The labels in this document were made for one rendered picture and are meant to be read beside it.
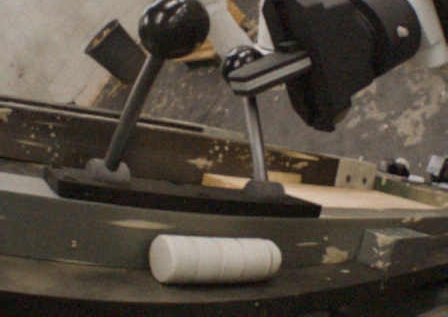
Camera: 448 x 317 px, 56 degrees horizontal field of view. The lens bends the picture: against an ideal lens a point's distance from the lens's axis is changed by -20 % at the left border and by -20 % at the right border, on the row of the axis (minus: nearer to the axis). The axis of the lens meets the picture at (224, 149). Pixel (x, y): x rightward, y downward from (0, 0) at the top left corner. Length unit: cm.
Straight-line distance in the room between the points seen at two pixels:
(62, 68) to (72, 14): 72
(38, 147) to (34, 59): 527
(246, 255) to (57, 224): 11
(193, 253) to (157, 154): 43
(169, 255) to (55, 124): 40
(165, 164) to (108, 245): 43
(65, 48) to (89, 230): 576
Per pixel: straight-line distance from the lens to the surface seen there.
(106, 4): 629
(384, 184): 100
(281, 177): 82
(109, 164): 29
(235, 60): 39
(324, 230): 38
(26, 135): 63
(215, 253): 28
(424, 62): 52
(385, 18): 43
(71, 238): 28
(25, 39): 589
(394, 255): 41
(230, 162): 76
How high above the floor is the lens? 162
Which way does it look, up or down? 31 degrees down
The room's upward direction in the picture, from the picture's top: 45 degrees counter-clockwise
